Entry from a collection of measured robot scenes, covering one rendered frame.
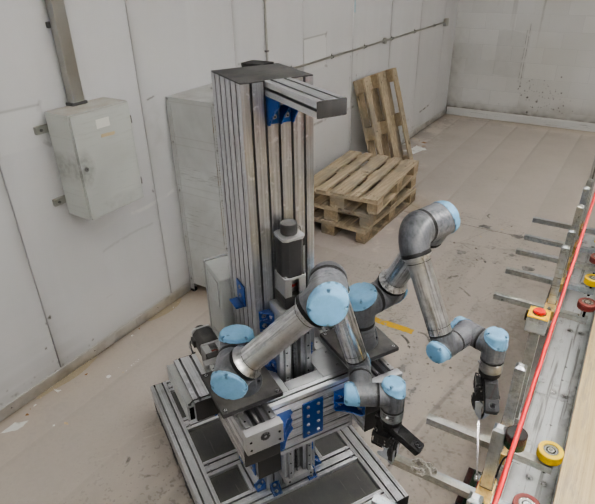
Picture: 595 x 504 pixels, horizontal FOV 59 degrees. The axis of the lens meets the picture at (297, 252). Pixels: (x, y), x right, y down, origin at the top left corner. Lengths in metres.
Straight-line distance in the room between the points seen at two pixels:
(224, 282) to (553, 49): 7.60
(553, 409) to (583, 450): 0.56
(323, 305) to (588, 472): 1.04
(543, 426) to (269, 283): 1.32
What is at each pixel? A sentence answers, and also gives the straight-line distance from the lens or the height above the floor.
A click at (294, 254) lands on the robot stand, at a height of 1.47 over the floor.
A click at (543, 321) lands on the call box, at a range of 2.07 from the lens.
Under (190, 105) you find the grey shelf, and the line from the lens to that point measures 3.68.
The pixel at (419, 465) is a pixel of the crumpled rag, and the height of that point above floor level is 0.87.
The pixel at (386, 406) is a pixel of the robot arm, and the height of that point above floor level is 1.11.
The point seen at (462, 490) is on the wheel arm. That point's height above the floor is 0.86.
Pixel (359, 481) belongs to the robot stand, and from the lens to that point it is 2.71.
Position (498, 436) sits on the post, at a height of 1.10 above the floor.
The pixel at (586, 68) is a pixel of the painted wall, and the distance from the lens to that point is 9.11.
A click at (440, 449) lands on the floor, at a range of 3.17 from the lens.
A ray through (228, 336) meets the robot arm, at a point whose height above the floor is 1.27.
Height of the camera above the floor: 2.34
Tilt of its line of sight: 29 degrees down
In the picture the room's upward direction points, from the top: 1 degrees counter-clockwise
